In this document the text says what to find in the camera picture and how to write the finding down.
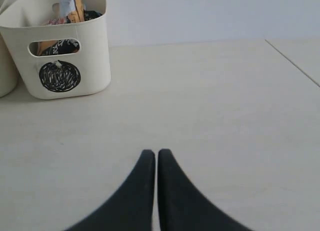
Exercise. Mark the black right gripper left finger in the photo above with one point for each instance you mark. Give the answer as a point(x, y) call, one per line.
point(130, 208)

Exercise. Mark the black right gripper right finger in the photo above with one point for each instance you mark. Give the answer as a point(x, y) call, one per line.
point(181, 206)

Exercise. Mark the orange noodle bag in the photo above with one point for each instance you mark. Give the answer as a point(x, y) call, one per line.
point(71, 9)

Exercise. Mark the cream bin circle mark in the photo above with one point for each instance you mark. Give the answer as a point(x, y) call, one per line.
point(85, 72)

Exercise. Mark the cream bin checker mark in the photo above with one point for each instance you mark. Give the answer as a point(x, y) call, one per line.
point(9, 75)

